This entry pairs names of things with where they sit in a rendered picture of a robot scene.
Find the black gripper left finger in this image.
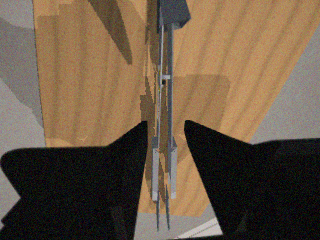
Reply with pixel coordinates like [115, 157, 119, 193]
[0, 121, 148, 240]

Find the light brown wooden board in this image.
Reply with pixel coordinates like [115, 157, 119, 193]
[32, 0, 320, 217]

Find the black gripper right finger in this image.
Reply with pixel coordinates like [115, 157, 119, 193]
[184, 120, 320, 234]

